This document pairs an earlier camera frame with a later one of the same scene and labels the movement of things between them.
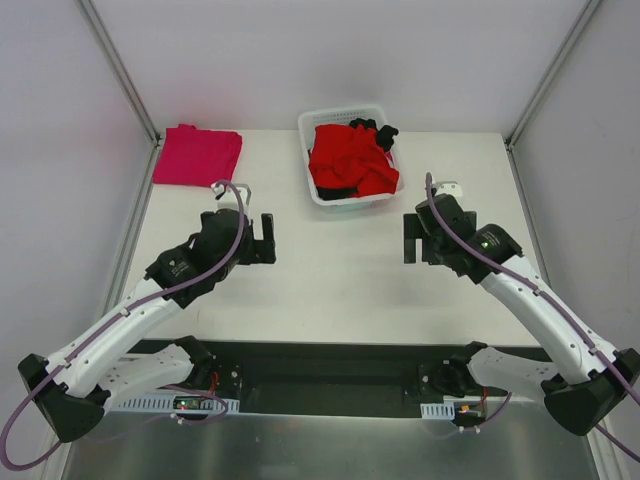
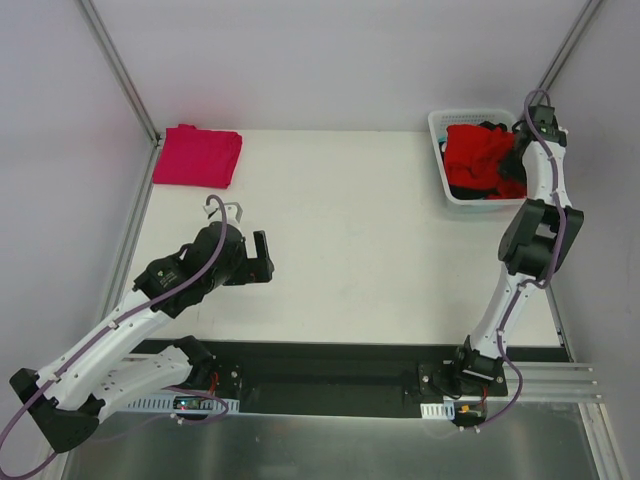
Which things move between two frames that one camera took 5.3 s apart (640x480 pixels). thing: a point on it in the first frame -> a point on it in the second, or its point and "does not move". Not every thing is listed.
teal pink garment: (368, 202) -> (441, 140)
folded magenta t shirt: (197, 157) does not move
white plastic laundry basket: (307, 121) -> (441, 118)
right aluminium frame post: (549, 74) does not move
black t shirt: (384, 135) -> (510, 165)
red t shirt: (350, 156) -> (472, 154)
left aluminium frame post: (109, 51) does not move
